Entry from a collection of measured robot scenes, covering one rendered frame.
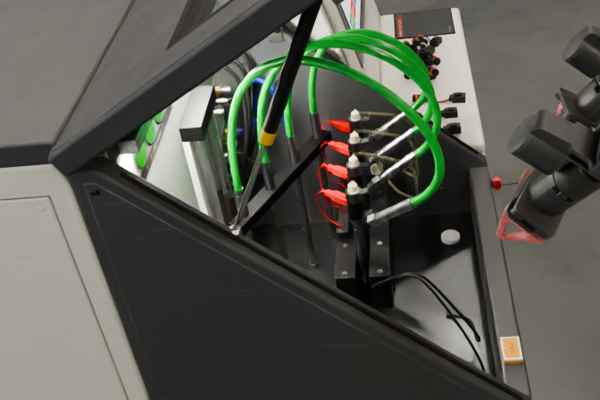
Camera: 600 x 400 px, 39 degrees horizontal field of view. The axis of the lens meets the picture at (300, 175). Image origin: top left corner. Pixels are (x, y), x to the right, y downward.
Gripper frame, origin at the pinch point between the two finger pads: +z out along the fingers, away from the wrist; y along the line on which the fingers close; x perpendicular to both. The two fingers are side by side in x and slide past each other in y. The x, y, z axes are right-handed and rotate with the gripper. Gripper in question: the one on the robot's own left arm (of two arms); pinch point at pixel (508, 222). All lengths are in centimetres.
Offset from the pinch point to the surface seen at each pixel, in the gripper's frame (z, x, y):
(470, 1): 223, 0, -291
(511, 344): 19.1, 15.9, 4.0
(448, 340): 39.8, 13.4, -1.7
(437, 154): 1.1, -13.8, -3.0
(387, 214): 16.6, -12.8, 0.3
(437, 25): 67, -19, -94
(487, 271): 28.8, 10.4, -11.6
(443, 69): 57, -13, -73
